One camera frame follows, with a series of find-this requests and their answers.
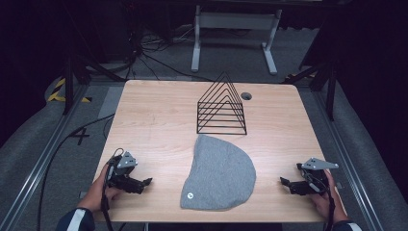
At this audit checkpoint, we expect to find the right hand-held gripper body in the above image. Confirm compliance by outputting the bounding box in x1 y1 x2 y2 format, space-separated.
295 157 340 195

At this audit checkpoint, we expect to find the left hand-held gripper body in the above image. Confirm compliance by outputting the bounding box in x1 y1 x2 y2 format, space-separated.
106 150 140 191

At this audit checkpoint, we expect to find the grey knit beanie hat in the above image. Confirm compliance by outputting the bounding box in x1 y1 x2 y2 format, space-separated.
180 134 257 212

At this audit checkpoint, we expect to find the person's right hand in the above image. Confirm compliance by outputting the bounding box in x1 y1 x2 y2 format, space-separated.
308 168 350 223

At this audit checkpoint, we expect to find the person's left hand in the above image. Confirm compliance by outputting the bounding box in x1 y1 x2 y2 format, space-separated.
77 164 125 214

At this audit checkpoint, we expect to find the black metal stand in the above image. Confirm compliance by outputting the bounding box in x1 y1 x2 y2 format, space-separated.
282 59 339 122
62 32 127 116

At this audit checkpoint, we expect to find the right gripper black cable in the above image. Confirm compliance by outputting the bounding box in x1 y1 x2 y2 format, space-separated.
301 169 337 231

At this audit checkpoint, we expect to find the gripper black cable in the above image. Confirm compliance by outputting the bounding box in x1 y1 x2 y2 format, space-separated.
100 147 126 231
301 169 337 231

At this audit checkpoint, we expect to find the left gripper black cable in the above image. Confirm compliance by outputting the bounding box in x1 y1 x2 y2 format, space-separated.
100 147 126 231

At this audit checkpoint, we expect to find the grey metal floor rail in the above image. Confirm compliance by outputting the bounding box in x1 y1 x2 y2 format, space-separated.
0 84 90 231
311 90 385 231

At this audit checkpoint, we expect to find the long black floor cable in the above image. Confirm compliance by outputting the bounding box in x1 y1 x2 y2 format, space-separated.
37 113 115 231

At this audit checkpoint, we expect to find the black wire file rack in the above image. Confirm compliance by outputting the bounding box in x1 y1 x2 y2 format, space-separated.
195 70 248 136

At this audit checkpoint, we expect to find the tangle of black cables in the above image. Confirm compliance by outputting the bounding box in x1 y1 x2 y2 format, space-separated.
126 23 215 82

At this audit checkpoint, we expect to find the white metal desk frame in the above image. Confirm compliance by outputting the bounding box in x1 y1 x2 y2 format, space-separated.
191 4 284 76

